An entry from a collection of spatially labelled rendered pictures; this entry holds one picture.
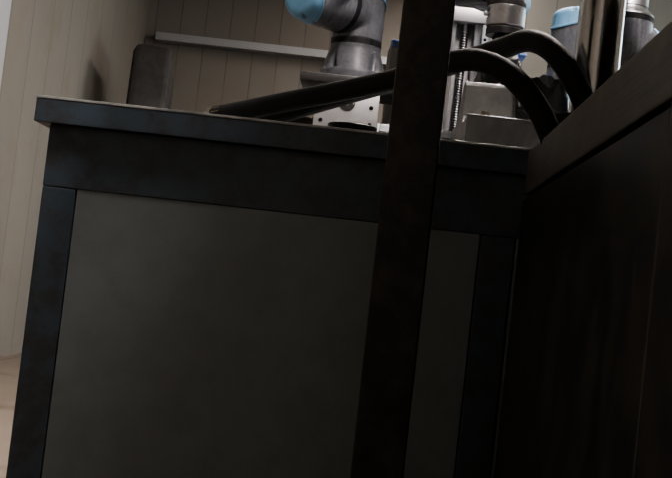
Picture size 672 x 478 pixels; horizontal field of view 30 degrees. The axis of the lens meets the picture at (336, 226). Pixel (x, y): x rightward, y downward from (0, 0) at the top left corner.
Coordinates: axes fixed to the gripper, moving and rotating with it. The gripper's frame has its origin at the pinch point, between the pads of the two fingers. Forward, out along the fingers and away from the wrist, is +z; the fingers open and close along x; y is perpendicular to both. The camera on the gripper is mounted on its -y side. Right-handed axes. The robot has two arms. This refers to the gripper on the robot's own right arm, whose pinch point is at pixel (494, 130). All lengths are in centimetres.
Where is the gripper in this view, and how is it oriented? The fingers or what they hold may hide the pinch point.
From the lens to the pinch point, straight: 241.5
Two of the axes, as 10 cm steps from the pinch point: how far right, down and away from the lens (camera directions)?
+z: -1.1, 9.9, -0.5
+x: -9.9, -1.1, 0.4
